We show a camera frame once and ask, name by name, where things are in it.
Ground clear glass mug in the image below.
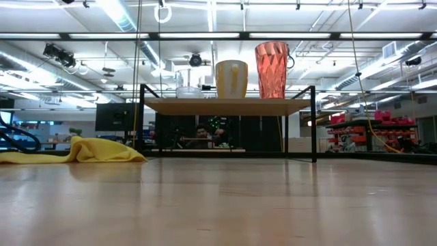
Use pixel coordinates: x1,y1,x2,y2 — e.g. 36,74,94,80
175,68,205,100

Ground yellow plastic cup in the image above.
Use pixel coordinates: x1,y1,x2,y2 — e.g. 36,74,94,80
214,59,249,100

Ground red faceted plastic tumbler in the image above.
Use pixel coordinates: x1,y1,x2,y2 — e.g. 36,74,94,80
254,41,290,100

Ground person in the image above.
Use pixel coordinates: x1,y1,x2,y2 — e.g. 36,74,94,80
180,123,214,150

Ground black monitor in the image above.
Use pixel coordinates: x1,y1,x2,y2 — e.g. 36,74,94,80
94,102,141,132

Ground yellow cloth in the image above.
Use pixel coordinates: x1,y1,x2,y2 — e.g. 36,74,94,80
0,135,147,164

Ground rack with red bins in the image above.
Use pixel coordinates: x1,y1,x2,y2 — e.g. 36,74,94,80
326,109,418,154

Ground wooden shelf with black frame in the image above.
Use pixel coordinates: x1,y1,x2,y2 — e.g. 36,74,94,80
136,83,318,163

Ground black metal rig frame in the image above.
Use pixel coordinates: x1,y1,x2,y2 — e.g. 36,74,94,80
0,31,437,165

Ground white cable ring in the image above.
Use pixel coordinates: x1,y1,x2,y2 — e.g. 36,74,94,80
153,3,173,24

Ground black cable loop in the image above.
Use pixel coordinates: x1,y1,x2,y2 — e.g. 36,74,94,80
0,114,42,154

